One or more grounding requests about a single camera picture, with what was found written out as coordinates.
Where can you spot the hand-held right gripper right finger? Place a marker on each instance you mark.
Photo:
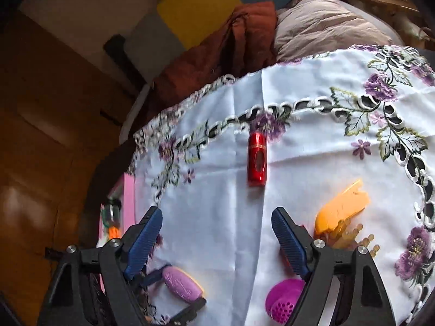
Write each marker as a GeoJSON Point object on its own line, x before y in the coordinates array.
{"type": "Point", "coordinates": [290, 244]}

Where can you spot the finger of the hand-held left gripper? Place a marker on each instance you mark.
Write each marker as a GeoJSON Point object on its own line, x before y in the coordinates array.
{"type": "Point", "coordinates": [153, 276]}
{"type": "Point", "coordinates": [190, 307]}

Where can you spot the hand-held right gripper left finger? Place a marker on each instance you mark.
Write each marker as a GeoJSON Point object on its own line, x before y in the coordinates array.
{"type": "Point", "coordinates": [142, 244]}

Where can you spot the purple plastic piece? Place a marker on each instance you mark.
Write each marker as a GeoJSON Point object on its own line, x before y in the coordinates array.
{"type": "Point", "coordinates": [181, 285]}

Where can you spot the clear jar black lid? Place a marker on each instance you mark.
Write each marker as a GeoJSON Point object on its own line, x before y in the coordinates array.
{"type": "Point", "coordinates": [112, 212]}

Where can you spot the magenta perforated plastic piece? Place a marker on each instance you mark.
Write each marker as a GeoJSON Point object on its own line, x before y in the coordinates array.
{"type": "Point", "coordinates": [282, 298]}

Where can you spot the wooden massage comb amber pegs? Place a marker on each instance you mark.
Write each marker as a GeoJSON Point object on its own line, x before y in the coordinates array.
{"type": "Point", "coordinates": [346, 236]}

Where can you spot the yellow orange plastic piece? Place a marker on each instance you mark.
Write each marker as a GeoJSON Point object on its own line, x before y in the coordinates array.
{"type": "Point", "coordinates": [340, 210]}

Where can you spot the red metal cylinder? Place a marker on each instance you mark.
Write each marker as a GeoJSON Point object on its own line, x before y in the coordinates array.
{"type": "Point", "coordinates": [257, 173]}

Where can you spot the embroidered floral white tablecloth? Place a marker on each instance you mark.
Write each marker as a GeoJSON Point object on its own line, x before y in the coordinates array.
{"type": "Point", "coordinates": [221, 142]}

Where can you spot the white armrest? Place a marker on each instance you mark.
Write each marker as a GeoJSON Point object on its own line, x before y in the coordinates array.
{"type": "Point", "coordinates": [134, 108]}

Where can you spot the wooden wardrobe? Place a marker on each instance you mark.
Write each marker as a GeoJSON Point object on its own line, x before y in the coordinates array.
{"type": "Point", "coordinates": [40, 125]}

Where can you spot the rust quilted jacket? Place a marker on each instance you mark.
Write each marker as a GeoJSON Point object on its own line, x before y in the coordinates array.
{"type": "Point", "coordinates": [221, 51]}

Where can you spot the pale pink duvet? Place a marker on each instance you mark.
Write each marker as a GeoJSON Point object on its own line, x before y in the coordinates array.
{"type": "Point", "coordinates": [323, 30]}

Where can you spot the wooden shelf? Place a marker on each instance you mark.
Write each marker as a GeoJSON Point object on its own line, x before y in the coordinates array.
{"type": "Point", "coordinates": [390, 5]}

